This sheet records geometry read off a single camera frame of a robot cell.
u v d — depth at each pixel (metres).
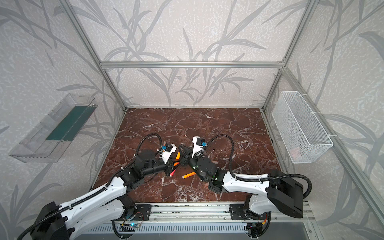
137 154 0.59
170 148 0.65
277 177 0.44
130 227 0.72
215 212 0.75
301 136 0.63
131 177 0.58
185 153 0.65
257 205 0.60
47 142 0.64
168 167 0.64
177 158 0.71
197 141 0.63
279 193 0.42
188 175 0.86
